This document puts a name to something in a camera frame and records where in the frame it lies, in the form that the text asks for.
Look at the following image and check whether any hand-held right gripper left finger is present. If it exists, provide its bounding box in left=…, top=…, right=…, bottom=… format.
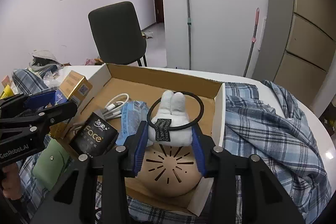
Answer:
left=28, top=120, right=151, bottom=224

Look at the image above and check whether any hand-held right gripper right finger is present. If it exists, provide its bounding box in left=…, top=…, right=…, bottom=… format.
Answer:
left=191, top=126, right=306, bottom=224

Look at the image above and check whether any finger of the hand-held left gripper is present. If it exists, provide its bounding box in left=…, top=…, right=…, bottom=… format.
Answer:
left=0, top=101, right=78, bottom=133
left=0, top=90, right=68, bottom=116

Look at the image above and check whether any yellow and blue carton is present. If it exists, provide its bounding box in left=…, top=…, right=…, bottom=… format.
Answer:
left=49, top=70, right=93, bottom=139

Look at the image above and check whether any blue tissue packet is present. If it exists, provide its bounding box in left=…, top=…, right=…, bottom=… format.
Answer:
left=115, top=100, right=150, bottom=146

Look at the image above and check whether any beige squishy bun toy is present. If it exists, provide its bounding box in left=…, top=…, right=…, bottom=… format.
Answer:
left=138, top=144, right=201, bottom=197

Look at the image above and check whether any black tissue packet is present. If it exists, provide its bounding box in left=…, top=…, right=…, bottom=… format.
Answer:
left=69, top=112, right=119, bottom=159

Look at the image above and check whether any white cable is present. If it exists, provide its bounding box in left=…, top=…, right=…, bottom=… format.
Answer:
left=101, top=93, right=130, bottom=119

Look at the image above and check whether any plush rabbit hair tie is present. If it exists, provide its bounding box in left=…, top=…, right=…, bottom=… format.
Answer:
left=147, top=90, right=205, bottom=147

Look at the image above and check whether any cardboard box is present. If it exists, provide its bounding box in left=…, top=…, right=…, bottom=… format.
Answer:
left=70, top=63, right=226, bottom=216

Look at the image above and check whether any person's left hand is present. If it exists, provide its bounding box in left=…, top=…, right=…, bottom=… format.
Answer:
left=1, top=162, right=24, bottom=200

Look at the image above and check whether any clear plastic bag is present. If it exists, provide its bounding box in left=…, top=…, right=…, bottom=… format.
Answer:
left=43, top=70, right=65, bottom=88

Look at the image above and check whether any green snap pouch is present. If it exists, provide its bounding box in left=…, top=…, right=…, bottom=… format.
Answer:
left=32, top=139, right=72, bottom=190

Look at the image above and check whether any grey pouch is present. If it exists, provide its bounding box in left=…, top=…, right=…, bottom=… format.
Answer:
left=29, top=50, right=63, bottom=69

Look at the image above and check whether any blue plaid shirt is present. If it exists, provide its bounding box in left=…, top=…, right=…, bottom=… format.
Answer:
left=12, top=69, right=332, bottom=224

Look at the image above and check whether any dark grey chair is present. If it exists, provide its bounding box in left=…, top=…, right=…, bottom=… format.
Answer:
left=88, top=1, right=148, bottom=67

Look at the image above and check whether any pink handled mop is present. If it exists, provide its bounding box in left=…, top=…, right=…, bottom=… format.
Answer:
left=243, top=7, right=260, bottom=78

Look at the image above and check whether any grey mop handle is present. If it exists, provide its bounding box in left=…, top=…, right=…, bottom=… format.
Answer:
left=183, top=0, right=193, bottom=69

